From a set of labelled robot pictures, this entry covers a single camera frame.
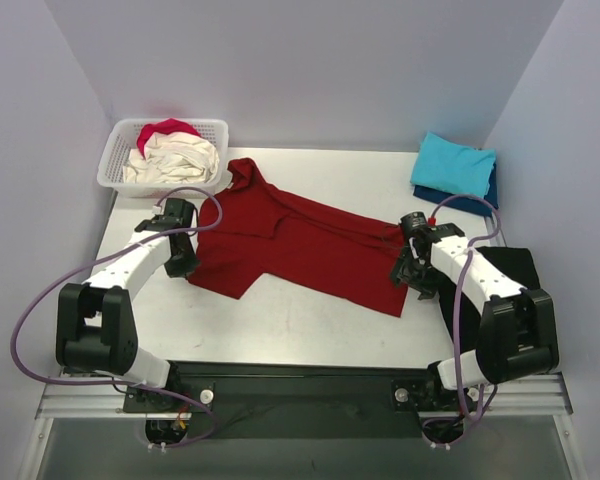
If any dark red t-shirt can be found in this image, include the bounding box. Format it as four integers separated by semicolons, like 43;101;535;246
188;158;407;317

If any turquoise folded t-shirt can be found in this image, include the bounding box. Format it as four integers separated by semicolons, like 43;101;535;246
410;132;496;198

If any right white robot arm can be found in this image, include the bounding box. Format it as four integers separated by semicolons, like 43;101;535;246
390;212;559;408

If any dark blue folded t-shirt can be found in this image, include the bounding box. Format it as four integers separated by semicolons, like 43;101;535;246
412;162;501;219

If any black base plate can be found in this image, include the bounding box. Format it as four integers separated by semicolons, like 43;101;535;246
391;378;460;412
122;379;215;413

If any white plastic basket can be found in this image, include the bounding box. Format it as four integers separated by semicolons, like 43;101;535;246
97;118;229;198

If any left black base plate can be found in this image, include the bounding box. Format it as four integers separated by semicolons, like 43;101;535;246
122;379;215;413

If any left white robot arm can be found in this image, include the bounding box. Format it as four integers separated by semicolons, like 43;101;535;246
55;199;200;412

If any black t-shirt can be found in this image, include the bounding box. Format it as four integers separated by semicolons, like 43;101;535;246
438;246;542;353

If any cream white t-shirt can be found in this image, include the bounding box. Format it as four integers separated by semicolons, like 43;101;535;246
122;132;220;184

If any bright red t-shirt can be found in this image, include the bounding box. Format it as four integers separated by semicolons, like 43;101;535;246
136;118;200;155

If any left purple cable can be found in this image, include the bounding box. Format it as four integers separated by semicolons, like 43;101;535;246
10;187;226;447

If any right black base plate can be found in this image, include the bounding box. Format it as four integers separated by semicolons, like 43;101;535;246
391;378;460;412

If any aluminium rail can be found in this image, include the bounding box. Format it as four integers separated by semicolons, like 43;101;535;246
36;375;573;419

